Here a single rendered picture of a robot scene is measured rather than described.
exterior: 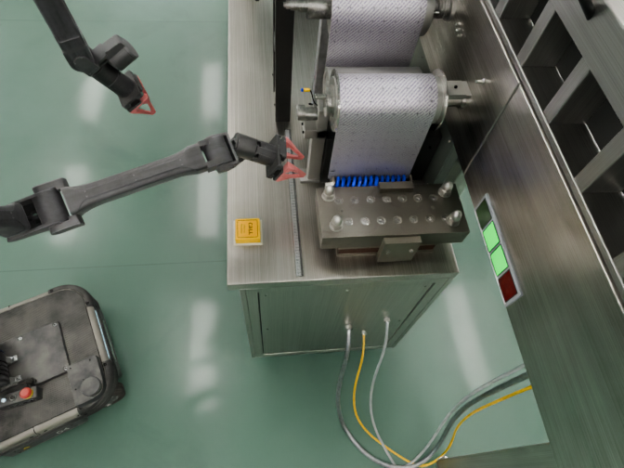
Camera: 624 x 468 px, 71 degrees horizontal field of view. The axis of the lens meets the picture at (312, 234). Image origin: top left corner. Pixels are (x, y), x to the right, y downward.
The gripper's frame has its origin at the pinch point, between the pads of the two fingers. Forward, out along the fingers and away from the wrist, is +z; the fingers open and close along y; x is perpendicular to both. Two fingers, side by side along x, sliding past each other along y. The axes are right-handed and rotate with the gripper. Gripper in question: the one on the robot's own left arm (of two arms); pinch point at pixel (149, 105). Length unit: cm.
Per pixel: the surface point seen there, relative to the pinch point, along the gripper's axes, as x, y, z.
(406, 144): -53, -51, 17
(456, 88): -70, -49, 12
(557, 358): -50, -110, 4
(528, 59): -79, -62, -4
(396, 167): -48, -51, 26
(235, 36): -29, 39, 33
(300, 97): -37, 0, 38
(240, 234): -2.0, -44.9, 15.3
